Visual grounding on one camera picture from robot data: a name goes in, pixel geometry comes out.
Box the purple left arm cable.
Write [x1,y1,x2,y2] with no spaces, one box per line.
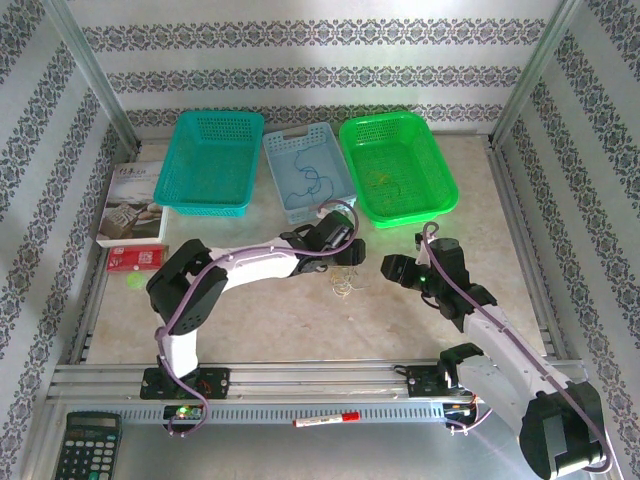
[155,200,360,439]

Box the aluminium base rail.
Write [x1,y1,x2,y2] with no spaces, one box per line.
[47,359,585,404]

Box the book with photo cover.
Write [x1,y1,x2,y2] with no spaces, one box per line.
[95,159,169,249]

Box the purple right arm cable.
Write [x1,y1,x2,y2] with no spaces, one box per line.
[422,221,614,475]

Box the aluminium side rail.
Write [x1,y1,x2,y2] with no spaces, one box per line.
[485,144,570,362]
[67,239,119,366]

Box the teal plastic basket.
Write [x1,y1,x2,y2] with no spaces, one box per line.
[152,109,266,218]

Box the grey slotted cable duct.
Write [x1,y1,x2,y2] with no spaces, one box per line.
[119,401,449,426]

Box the black calculator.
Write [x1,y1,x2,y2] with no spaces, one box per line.
[52,410,124,480]

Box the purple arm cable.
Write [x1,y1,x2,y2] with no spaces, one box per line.
[155,200,360,439]
[422,221,614,475]

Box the dark blue thin cable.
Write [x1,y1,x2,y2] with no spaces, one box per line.
[292,147,335,200]

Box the light blue plastic basket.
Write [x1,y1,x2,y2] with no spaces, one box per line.
[262,122,359,225]

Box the green plastic basket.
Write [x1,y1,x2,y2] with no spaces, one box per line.
[338,110,460,230]

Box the small red box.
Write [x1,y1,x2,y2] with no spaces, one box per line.
[105,243,170,274]

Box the metal frame post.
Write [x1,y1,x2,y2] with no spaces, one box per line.
[39,0,142,151]
[488,0,585,147]

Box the light blue thin cable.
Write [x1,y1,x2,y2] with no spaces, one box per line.
[284,168,322,207]

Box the red capped white marker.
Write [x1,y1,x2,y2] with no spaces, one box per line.
[292,410,362,429]

